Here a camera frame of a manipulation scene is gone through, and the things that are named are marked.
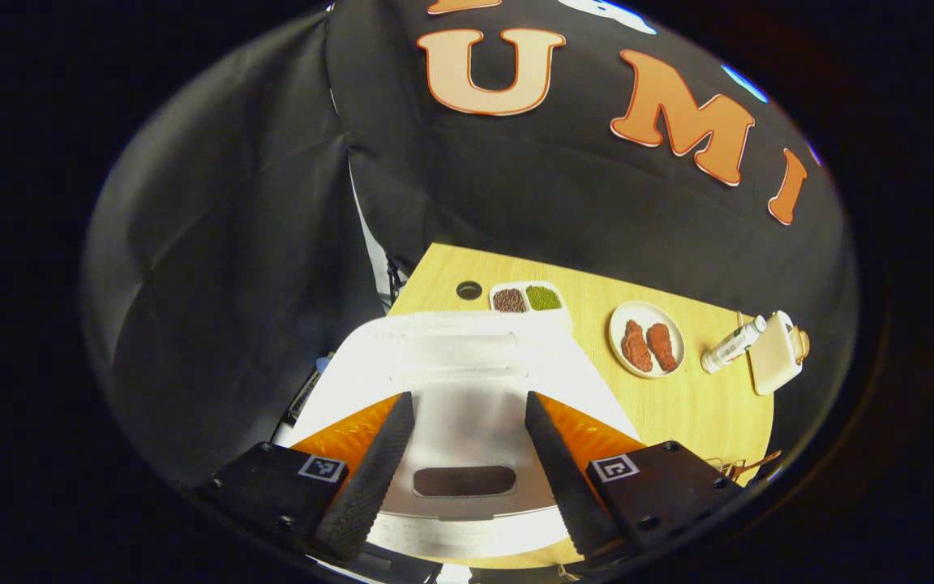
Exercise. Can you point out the white toaster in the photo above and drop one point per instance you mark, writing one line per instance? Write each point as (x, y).
(773, 357)

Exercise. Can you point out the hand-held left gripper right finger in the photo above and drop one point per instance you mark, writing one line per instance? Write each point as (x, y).
(564, 487)

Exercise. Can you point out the black backdrop cloth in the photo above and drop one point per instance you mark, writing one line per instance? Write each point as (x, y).
(232, 243)

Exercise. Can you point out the white round plate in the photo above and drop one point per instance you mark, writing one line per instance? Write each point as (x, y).
(647, 312)

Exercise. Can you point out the white rice cooker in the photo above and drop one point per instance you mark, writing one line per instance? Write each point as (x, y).
(467, 365)

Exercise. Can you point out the white divided bean dish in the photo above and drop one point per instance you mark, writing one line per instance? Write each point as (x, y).
(528, 300)

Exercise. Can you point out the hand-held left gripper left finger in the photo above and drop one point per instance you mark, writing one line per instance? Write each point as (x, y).
(370, 487)

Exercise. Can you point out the white bottle green label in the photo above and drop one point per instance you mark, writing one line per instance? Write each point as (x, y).
(730, 346)

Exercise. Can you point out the red meat piece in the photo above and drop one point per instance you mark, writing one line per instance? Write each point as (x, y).
(663, 347)
(637, 347)

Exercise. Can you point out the toasted bread slice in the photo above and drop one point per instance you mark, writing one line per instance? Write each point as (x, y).
(801, 345)

